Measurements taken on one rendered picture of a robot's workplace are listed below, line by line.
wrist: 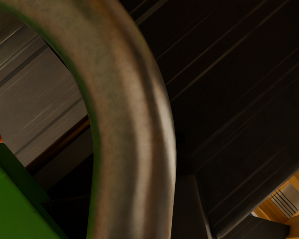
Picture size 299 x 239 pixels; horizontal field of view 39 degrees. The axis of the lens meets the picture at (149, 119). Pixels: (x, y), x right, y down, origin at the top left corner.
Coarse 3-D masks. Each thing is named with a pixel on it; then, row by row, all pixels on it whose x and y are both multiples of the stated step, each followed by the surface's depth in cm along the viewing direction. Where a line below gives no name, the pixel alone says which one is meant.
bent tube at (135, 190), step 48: (0, 0) 15; (48, 0) 14; (96, 0) 14; (96, 48) 14; (144, 48) 14; (96, 96) 14; (144, 96) 14; (96, 144) 14; (144, 144) 14; (96, 192) 14; (144, 192) 14
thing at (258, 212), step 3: (258, 207) 413; (255, 210) 415; (258, 210) 413; (261, 210) 412; (255, 213) 416; (258, 213) 414; (261, 213) 412; (264, 213) 411; (258, 216) 414; (261, 216) 412; (264, 216) 410; (267, 216) 411; (267, 219) 409
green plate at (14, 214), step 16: (0, 144) 28; (0, 160) 21; (16, 160) 28; (0, 176) 21; (16, 176) 21; (0, 192) 21; (16, 192) 21; (32, 192) 26; (0, 208) 20; (16, 208) 20; (32, 208) 21; (0, 224) 20; (16, 224) 20; (32, 224) 20; (48, 224) 21
